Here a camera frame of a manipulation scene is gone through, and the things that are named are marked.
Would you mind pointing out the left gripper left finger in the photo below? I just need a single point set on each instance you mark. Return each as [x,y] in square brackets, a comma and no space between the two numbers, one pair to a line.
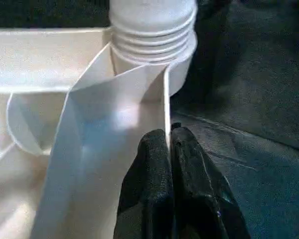
[147,194]

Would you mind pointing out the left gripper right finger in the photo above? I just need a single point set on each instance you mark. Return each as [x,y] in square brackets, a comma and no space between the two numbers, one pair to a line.
[204,199]

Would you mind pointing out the white plastic table top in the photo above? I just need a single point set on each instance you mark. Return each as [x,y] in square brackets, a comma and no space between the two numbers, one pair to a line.
[40,62]

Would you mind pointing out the white plastic table leg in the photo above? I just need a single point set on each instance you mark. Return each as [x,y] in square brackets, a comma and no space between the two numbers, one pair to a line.
[152,20]

